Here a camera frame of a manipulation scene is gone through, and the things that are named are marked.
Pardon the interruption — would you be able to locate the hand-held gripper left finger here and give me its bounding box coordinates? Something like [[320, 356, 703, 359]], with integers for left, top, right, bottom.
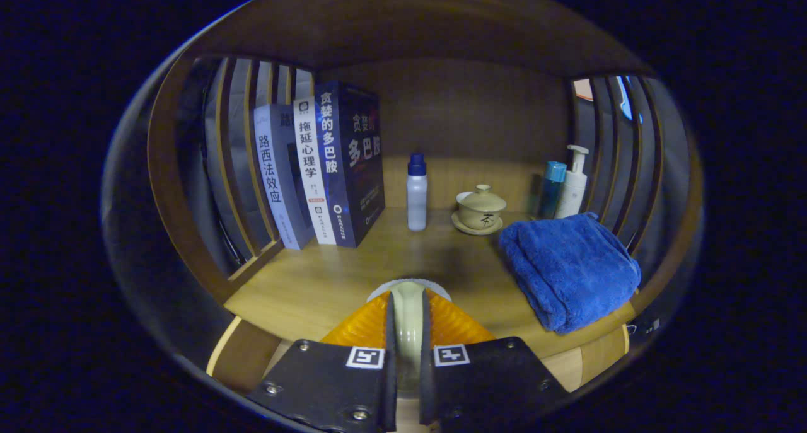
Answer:
[[246, 290, 398, 433]]

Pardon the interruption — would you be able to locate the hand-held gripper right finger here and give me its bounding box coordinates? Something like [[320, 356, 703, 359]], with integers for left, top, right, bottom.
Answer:
[[419, 289, 571, 430]]

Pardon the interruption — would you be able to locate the beige handled white brush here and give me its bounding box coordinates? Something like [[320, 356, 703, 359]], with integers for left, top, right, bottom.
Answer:
[[367, 278, 452, 399]]

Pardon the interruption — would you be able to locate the wooden countertop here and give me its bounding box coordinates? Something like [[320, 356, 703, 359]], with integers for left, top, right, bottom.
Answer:
[[224, 207, 637, 359]]

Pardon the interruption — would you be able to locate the wooden cabinet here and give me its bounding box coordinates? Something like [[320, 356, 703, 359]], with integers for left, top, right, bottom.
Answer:
[[145, 0, 705, 396]]

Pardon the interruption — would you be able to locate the folded blue towel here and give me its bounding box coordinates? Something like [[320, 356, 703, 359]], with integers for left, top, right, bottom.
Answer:
[[499, 212, 642, 335]]

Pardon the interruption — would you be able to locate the beige lidded tea cup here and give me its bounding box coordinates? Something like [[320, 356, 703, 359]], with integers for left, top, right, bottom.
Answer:
[[451, 184, 508, 236]]

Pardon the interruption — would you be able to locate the white bottle with blue cap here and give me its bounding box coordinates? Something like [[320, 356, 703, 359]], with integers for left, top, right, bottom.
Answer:
[[407, 153, 428, 232]]

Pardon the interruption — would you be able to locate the teal bottle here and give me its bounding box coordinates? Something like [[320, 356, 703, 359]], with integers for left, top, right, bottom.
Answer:
[[538, 161, 567, 220]]

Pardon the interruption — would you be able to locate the white pump bottle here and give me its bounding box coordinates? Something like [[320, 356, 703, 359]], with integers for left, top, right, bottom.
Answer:
[[555, 144, 590, 220]]

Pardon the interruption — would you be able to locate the light blue book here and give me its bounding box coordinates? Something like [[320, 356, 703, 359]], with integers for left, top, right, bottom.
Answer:
[[253, 103, 315, 251]]

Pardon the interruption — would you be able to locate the white spine book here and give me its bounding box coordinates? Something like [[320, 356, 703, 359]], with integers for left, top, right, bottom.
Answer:
[[293, 96, 338, 245]]

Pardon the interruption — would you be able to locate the dark blue book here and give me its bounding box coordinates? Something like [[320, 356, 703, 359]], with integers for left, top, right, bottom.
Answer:
[[314, 81, 386, 248]]

